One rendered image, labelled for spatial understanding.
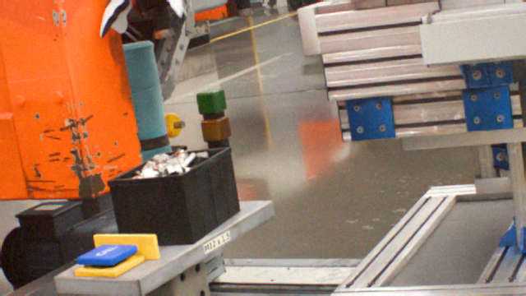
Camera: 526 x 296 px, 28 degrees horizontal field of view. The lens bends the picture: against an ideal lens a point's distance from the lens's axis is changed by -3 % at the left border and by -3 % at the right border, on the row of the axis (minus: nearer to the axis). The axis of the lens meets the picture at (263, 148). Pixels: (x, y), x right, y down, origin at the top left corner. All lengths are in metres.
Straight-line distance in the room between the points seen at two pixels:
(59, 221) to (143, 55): 0.39
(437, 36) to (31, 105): 0.71
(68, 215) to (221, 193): 0.56
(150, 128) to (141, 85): 0.09
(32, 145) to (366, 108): 0.63
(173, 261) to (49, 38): 0.45
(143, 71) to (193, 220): 0.64
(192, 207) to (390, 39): 0.51
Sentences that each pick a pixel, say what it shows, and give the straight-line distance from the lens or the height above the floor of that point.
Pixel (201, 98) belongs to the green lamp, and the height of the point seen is 0.65.
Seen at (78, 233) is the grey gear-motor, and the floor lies 0.40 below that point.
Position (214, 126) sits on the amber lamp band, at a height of 0.60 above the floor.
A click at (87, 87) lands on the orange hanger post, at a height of 0.71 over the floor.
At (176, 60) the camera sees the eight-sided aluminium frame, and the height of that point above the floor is 0.66.
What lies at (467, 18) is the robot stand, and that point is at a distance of 1.84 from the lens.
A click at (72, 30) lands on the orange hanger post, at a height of 0.81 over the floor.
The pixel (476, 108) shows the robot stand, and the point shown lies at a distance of 2.00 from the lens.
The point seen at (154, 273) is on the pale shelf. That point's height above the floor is 0.44.
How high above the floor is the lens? 0.89
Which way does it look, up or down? 10 degrees down
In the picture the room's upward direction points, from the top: 9 degrees counter-clockwise
